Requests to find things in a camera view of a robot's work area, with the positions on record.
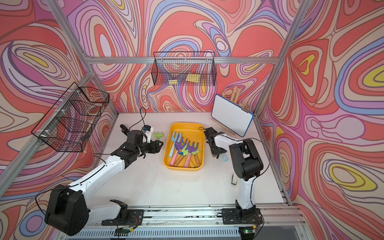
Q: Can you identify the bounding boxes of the purple hand rake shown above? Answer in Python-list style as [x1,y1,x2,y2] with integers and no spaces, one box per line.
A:
[184,141,199,168]

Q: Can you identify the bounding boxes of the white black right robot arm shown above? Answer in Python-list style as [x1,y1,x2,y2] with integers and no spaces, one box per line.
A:
[203,128,264,226]

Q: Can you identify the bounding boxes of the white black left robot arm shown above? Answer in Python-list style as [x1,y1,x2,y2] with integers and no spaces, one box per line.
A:
[44,130,164,236]

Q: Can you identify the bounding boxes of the yellow plastic storage box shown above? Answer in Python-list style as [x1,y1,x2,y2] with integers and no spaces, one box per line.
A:
[163,122,205,172]

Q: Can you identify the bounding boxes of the blue framed whiteboard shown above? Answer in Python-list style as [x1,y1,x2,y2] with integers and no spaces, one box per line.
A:
[210,94,255,138]

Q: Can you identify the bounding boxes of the black stapler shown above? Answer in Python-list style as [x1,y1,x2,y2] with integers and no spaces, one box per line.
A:
[120,124,130,136]

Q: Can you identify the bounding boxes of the wooden easel stand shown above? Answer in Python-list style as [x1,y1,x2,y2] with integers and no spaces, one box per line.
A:
[210,85,250,136]

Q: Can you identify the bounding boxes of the small white eraser block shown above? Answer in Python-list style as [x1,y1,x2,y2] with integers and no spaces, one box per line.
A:
[231,175,238,185]

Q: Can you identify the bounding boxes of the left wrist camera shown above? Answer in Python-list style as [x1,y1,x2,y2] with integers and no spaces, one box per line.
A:
[142,125,154,143]

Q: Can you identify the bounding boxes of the blue handled garden fork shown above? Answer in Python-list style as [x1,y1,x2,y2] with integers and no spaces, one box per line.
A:
[169,132,182,158]

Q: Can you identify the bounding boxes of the purple garden fork pink handle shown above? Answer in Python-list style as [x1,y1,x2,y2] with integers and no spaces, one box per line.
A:
[170,137,186,166]

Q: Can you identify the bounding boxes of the black wire basket back wall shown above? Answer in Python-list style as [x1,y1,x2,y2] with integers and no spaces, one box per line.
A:
[151,51,217,86]

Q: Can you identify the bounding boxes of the black wire basket wall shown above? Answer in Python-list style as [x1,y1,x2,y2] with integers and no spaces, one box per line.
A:
[31,83,110,153]
[151,51,217,86]

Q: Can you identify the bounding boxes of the black wire basket left wall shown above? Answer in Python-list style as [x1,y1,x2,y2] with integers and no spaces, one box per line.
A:
[31,83,110,153]

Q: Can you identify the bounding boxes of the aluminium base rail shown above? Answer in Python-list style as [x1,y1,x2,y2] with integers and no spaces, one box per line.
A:
[55,205,314,240]

